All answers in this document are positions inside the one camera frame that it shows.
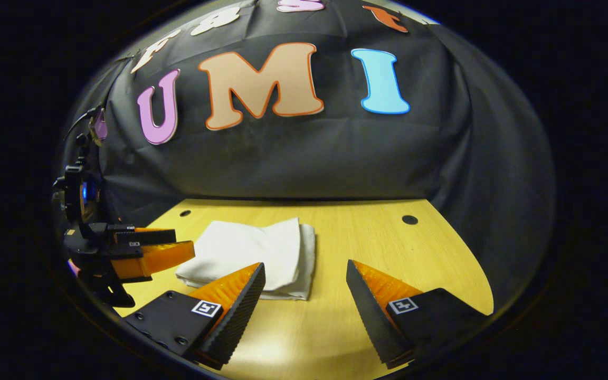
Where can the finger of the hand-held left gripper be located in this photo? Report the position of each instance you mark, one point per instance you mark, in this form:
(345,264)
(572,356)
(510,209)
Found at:
(161,258)
(145,235)

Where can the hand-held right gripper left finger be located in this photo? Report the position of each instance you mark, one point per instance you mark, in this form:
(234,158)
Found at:
(240,311)

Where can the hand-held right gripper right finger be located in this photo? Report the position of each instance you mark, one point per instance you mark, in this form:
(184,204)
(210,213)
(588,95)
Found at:
(370,316)

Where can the white jeans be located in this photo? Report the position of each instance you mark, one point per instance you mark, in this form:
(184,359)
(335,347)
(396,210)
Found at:
(251,250)

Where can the black backdrop cloth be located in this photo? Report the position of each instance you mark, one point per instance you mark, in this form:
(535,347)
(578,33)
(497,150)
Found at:
(335,158)

